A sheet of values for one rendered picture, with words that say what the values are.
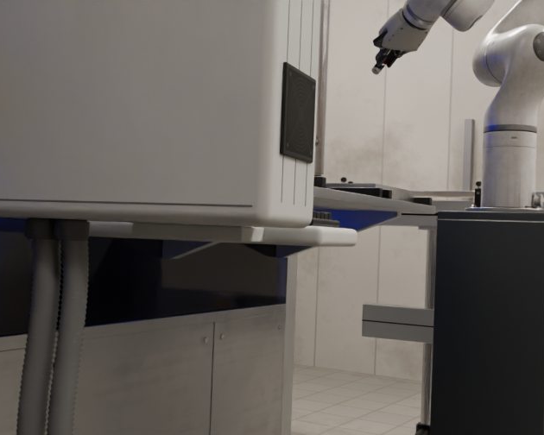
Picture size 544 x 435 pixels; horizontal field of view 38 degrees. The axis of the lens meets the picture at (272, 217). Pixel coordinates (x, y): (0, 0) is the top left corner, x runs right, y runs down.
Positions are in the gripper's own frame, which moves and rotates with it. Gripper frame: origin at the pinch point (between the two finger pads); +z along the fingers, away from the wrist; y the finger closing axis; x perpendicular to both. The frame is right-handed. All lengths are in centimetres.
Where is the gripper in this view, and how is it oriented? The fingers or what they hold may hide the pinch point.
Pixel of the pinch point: (386, 57)
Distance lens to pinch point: 202.9
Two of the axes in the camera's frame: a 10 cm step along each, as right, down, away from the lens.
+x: 1.4, 8.9, -4.4
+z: -3.6, 4.6, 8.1
